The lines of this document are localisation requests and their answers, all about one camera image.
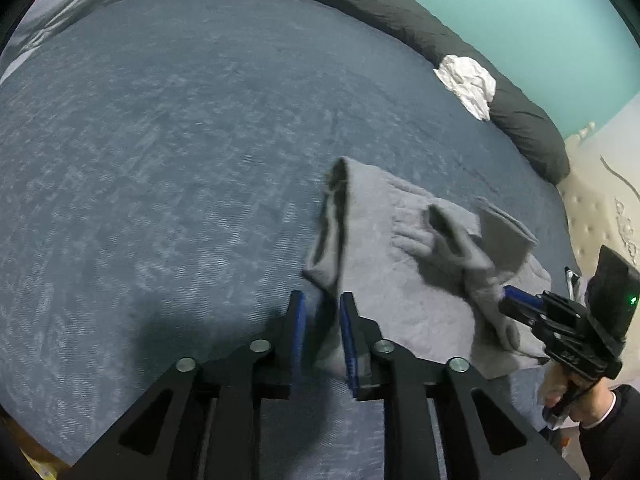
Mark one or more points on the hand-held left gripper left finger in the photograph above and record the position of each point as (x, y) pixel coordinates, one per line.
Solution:
(299, 335)

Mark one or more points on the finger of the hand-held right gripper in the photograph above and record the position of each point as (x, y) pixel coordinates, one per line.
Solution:
(517, 312)
(522, 296)

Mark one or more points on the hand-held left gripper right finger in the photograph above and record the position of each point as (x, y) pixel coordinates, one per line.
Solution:
(347, 335)

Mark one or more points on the grey fleece garment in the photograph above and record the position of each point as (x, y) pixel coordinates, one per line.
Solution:
(390, 260)

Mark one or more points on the person's right forearm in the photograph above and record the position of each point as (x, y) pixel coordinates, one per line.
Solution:
(617, 440)

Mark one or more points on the person's right hand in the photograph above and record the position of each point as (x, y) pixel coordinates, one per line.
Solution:
(592, 402)

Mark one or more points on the striped folded garment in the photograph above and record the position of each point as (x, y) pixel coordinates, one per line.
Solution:
(576, 282)

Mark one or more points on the cream tufted headboard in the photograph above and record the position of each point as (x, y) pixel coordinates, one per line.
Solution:
(595, 215)

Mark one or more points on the white crumpled garment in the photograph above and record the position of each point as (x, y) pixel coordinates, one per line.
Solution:
(467, 82)

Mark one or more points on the bed with blue sheet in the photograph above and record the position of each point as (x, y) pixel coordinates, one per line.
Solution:
(150, 160)

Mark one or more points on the dark grey long pillow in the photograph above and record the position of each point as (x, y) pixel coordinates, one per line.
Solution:
(380, 5)

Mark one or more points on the light grey duvet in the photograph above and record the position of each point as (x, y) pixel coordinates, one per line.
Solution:
(100, 5)

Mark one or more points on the wooden bed frame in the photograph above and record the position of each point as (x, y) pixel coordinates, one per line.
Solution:
(25, 450)

